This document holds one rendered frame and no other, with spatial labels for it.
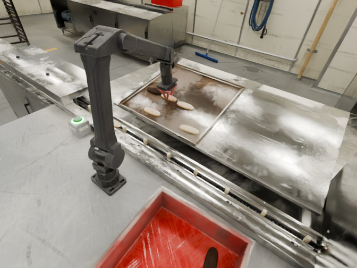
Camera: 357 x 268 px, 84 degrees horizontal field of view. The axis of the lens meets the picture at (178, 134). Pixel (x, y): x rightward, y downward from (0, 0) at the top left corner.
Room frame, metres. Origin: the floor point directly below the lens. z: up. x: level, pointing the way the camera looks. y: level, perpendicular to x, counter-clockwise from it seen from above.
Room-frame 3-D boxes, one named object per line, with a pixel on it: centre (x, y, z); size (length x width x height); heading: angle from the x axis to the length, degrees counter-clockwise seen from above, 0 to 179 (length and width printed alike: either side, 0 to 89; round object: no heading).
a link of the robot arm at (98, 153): (0.49, 0.26, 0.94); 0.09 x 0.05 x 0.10; 160
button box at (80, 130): (0.74, 0.48, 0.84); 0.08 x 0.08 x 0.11; 56
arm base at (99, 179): (0.47, 0.26, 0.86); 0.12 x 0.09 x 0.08; 56
